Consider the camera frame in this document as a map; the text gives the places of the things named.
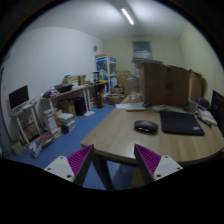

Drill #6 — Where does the large brown cardboard box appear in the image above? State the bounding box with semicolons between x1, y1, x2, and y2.
139;63;203;107

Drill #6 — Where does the round wooden table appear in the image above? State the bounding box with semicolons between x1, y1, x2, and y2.
81;107;224;165

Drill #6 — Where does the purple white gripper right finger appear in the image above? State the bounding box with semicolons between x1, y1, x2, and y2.
134;144;182;184

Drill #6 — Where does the stack of books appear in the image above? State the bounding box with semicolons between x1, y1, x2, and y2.
58;113;75;134

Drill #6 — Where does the black monitor on stand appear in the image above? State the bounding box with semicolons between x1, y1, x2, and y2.
9;85;29;110

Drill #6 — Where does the black mouse pad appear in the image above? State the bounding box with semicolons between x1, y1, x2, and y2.
160;111;205;136

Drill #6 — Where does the white keyboard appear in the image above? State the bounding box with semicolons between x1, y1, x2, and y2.
126;106;146;112

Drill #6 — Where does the dark monitor at right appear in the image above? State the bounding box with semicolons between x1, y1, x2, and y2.
210;91;224;136

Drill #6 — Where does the clear water jug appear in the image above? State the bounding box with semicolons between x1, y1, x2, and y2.
127;76;140;102

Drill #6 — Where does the ceiling tube light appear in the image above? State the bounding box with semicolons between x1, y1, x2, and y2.
121;8;134;25

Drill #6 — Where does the blue white shelf cabinet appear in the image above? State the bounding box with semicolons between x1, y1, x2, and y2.
95;55;118;93

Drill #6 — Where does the white side stand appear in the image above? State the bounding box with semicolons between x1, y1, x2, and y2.
10;100;41;145

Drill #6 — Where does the black computer tower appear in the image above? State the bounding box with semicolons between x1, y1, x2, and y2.
74;97;86;116

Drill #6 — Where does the black computer mouse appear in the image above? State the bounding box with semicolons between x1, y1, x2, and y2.
134;120;158;133

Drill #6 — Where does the wooden wall desk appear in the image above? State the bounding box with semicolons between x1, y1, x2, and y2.
39;80;108;116

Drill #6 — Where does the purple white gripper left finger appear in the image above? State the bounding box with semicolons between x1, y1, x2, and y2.
45;145;94;186

